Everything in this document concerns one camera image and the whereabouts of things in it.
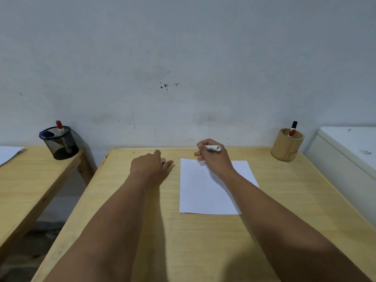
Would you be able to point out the person's right hand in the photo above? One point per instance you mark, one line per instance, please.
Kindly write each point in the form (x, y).
(216, 161)

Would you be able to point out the person's left hand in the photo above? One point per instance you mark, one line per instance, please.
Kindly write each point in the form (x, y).
(147, 168)

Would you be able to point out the person's left thumb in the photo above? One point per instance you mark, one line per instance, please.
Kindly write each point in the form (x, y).
(168, 168)

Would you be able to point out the white marker pen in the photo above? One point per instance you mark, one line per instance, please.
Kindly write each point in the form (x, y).
(213, 148)

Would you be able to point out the person's right forearm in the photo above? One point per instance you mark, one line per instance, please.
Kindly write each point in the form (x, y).
(282, 232)

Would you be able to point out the person's left forearm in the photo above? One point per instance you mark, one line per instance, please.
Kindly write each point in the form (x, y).
(108, 232)

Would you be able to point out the white paper sheet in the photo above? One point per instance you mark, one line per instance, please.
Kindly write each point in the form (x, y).
(7, 154)
(199, 193)

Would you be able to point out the black mesh pen holder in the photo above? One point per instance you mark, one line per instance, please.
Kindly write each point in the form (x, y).
(62, 146)

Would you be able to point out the red-capped white marker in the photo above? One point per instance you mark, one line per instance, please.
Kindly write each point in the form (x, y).
(60, 127)

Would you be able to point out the bamboo pen holder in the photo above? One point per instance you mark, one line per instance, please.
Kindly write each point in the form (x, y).
(286, 148)

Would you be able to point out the blue marker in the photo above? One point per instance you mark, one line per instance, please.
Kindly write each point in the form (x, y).
(46, 134)

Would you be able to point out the light wooden side table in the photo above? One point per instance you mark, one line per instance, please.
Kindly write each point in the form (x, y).
(32, 185)

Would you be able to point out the white chest cabinet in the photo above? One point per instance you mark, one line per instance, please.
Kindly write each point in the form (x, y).
(346, 161)

